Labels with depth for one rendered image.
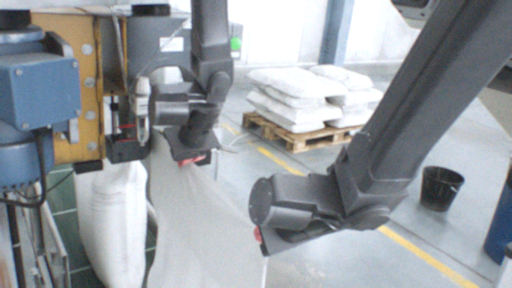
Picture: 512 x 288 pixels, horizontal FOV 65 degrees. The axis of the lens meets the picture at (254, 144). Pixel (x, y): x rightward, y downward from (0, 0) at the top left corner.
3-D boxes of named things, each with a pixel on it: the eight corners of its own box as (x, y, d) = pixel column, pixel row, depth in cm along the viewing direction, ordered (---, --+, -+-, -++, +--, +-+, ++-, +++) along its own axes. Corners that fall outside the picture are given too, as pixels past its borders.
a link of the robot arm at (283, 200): (398, 217, 43) (376, 150, 48) (312, 203, 38) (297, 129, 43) (331, 255, 52) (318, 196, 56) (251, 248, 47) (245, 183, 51)
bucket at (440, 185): (462, 209, 303) (473, 179, 293) (440, 219, 286) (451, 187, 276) (427, 191, 325) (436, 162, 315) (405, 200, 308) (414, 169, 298)
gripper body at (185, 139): (160, 133, 80) (169, 109, 75) (206, 126, 86) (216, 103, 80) (172, 160, 77) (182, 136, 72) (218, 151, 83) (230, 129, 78)
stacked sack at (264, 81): (320, 87, 411) (323, 73, 406) (266, 90, 377) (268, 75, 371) (294, 77, 445) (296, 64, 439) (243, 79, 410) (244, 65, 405)
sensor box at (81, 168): (104, 171, 93) (103, 161, 92) (75, 175, 89) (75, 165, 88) (99, 164, 95) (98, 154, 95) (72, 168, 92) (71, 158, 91)
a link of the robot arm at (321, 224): (363, 231, 49) (359, 186, 51) (318, 225, 46) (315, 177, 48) (327, 240, 54) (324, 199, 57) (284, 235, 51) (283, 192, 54)
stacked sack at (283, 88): (350, 97, 384) (353, 82, 379) (297, 103, 348) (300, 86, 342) (320, 86, 416) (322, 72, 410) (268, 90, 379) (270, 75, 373)
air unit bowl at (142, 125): (151, 142, 90) (151, 116, 88) (137, 144, 88) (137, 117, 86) (145, 137, 92) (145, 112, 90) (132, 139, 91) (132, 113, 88)
